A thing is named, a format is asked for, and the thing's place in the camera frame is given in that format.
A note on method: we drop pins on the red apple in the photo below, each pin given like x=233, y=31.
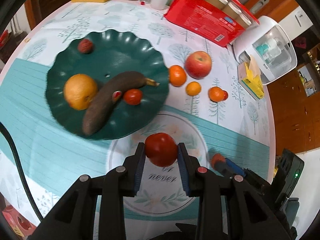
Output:
x=198, y=64

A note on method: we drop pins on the white cosmetic storage box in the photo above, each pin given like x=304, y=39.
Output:
x=271, y=48

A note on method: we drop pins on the cherry tomato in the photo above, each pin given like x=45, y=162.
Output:
x=161, y=149
x=225, y=95
x=133, y=97

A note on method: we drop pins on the overripe dark banana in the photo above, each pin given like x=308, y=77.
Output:
x=96, y=114

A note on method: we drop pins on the small yellow tangerine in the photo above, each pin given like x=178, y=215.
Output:
x=193, y=88

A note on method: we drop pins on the orange tangerine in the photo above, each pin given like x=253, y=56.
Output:
x=177, y=75
x=216, y=94

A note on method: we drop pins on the patterned tablecloth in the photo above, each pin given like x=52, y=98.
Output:
x=240, y=128

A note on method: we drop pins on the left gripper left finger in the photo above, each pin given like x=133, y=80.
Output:
x=122, y=181

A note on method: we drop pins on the dark red plum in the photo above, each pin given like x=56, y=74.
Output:
x=85, y=46

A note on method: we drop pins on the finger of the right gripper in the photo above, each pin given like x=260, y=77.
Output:
x=225, y=166

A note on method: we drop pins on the wooden cabinet right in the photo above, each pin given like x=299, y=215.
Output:
x=295, y=98

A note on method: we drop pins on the yellow tissue pack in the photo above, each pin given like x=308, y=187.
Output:
x=249, y=76

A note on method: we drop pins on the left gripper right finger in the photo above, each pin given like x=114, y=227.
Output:
x=200, y=182

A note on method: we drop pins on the large yellow orange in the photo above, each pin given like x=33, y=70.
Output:
x=79, y=91

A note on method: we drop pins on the red package of cups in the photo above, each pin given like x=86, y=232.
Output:
x=220, y=21

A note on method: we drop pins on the dark green scalloped plate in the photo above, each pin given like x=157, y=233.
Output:
x=114, y=52

